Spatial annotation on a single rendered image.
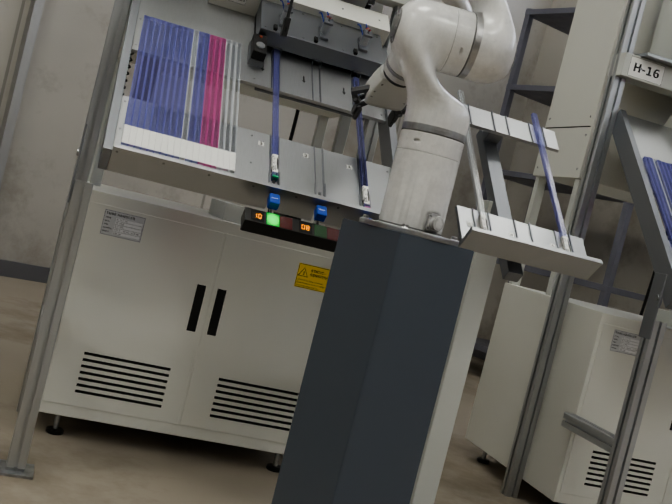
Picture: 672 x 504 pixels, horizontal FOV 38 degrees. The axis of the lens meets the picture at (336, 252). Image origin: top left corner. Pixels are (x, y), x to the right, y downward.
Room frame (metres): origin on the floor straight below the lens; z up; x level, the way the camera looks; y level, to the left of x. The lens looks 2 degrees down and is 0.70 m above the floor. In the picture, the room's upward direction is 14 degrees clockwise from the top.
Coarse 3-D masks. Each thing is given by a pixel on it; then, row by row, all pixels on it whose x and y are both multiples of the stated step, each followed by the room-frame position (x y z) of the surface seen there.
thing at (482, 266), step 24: (480, 264) 2.40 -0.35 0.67; (480, 288) 2.40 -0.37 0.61; (480, 312) 2.41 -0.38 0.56; (456, 336) 2.39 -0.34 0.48; (456, 360) 2.40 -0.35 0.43; (456, 384) 2.40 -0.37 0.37; (456, 408) 2.41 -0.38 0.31; (432, 432) 2.39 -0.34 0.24; (432, 456) 2.40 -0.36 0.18; (432, 480) 2.40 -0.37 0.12
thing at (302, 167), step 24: (120, 120) 2.14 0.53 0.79; (240, 144) 2.24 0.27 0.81; (264, 144) 2.27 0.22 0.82; (288, 144) 2.30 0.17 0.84; (240, 168) 2.18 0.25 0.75; (264, 168) 2.21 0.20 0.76; (288, 168) 2.24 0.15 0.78; (312, 168) 2.28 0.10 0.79; (336, 168) 2.31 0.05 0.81; (384, 168) 2.38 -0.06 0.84; (312, 192) 2.22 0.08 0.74; (336, 192) 2.25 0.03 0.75; (360, 192) 2.28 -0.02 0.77; (384, 192) 2.31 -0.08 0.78
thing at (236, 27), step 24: (144, 0) 2.49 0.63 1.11; (168, 0) 2.53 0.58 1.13; (192, 0) 2.57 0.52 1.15; (192, 24) 2.49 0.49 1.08; (216, 24) 2.53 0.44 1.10; (240, 24) 2.58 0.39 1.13; (264, 72) 2.47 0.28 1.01; (288, 72) 2.51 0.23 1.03; (312, 72) 2.54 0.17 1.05; (336, 72) 2.59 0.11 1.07; (288, 96) 2.45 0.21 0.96; (312, 96) 2.47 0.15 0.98; (336, 96) 2.51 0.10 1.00; (384, 120) 2.52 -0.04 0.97
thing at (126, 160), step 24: (120, 144) 2.06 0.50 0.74; (120, 168) 2.09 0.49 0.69; (144, 168) 2.09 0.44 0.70; (168, 168) 2.10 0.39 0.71; (192, 168) 2.10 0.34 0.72; (216, 192) 2.15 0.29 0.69; (240, 192) 2.15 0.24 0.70; (264, 192) 2.16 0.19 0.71; (288, 192) 2.16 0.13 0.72; (312, 216) 2.21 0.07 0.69; (336, 216) 2.22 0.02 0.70; (360, 216) 2.22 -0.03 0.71
